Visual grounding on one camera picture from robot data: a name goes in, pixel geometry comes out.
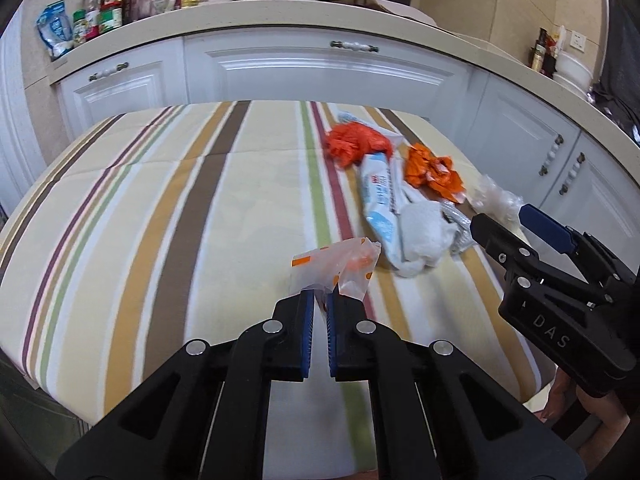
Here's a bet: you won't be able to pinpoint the red plastic bag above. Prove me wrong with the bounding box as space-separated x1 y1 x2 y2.
322 122 394 168

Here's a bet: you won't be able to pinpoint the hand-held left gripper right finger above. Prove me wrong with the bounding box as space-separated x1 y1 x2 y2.
325 294 587 480

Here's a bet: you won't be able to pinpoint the white cabinet door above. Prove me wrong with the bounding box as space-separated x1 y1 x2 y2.
540 132 640 263
469 72 581 203

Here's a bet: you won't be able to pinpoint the brass white drawer handle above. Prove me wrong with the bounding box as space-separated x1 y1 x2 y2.
330 40 379 54
89 62 130 82

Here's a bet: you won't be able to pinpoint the stacked white bowls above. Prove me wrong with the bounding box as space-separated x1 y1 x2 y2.
552 52 594 96

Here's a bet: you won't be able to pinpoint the clear crumpled plastic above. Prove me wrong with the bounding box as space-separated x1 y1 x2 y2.
470 174 526 226

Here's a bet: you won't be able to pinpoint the clear orange-printed plastic bag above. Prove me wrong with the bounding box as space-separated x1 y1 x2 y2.
291 238 382 306

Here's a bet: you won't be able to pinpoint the striped tablecloth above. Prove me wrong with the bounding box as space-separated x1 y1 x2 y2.
0 100 543 426

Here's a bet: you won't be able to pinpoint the blue white snack bag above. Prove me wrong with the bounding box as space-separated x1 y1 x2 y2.
35 1 75 61

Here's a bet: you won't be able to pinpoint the white blue plastic wrapper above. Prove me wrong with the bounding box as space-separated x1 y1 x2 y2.
336 109 418 267

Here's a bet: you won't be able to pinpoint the cluster of condiment bottles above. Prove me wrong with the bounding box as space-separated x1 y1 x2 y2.
71 0 176 48

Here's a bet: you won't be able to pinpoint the beige kitchen countertop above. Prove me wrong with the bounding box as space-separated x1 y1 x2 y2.
47 0 640 171

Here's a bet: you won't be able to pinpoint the brass white door handle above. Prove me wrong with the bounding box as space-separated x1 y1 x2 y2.
559 154 586 196
537 134 565 177

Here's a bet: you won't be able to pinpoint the narrow white cabinet drawer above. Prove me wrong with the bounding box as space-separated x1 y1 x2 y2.
56 39 189 128

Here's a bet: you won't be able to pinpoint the orange snack wrapper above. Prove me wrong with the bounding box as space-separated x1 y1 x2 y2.
404 143 466 198

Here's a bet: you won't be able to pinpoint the red dark packet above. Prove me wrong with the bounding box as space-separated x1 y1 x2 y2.
545 31 561 74

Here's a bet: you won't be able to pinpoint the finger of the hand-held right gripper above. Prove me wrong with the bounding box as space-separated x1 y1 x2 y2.
518 203 627 283
469 213 593 307

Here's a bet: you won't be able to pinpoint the silver foil wrapper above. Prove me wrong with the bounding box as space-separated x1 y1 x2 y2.
439 200 478 257

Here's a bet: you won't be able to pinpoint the wide white cabinet drawer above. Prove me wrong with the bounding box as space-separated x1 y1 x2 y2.
183 29 474 112

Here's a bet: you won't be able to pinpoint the dark sauce bottle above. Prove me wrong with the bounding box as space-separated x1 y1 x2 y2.
531 27 549 74

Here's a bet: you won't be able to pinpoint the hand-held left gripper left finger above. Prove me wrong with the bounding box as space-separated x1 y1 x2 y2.
56 290 317 480

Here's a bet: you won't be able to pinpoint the white crumpled tissue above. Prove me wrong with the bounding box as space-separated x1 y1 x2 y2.
395 200 463 278

